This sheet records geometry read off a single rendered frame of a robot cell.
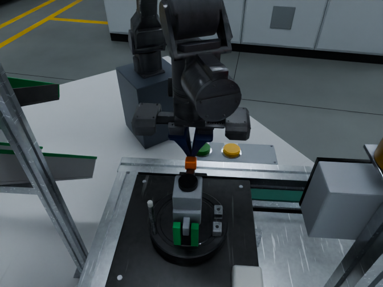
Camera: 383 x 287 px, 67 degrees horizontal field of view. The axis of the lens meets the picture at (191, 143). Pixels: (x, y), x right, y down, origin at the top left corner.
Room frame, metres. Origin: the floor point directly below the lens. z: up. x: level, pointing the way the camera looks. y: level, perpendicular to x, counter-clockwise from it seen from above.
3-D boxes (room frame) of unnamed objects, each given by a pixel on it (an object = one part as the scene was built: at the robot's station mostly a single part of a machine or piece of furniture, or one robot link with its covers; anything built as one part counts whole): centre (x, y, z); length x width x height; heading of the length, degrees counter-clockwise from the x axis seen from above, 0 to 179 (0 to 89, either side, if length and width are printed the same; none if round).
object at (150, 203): (0.27, 0.06, 1.03); 0.01 x 0.01 x 0.08
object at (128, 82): (0.72, 0.11, 0.96); 0.14 x 0.14 x 0.20; 33
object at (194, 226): (0.25, -0.01, 1.01); 0.01 x 0.01 x 0.05; 86
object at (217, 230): (0.27, -0.04, 1.00); 0.02 x 0.01 x 0.02; 176
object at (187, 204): (0.29, 0.01, 1.06); 0.08 x 0.04 x 0.07; 176
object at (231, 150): (0.51, -0.09, 0.96); 0.04 x 0.04 x 0.02
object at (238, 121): (0.38, 0.00, 1.17); 0.19 x 0.06 x 0.08; 86
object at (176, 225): (0.26, 0.02, 1.01); 0.01 x 0.01 x 0.05; 86
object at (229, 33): (0.34, -0.02, 1.27); 0.12 x 0.08 x 0.11; 19
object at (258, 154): (0.51, -0.09, 0.93); 0.21 x 0.07 x 0.06; 86
